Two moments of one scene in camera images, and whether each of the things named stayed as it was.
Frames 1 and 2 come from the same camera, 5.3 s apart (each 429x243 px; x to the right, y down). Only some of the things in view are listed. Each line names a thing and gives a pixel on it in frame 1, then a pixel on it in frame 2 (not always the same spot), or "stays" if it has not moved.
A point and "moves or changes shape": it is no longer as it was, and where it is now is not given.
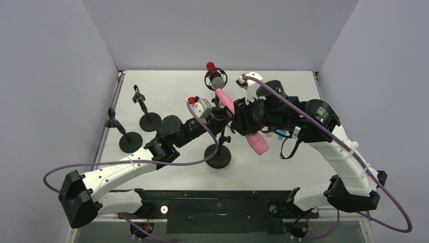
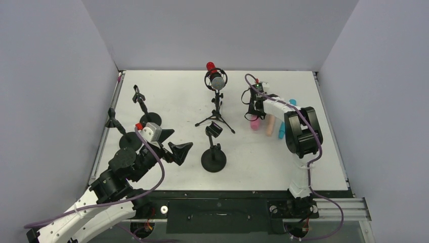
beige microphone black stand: (129, 142) stays
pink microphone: (257, 140) moves or changes shape
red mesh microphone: (217, 81) stays
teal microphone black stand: (151, 121) stays
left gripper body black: (212, 124) -> (149, 159)
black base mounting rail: (222, 211) stays
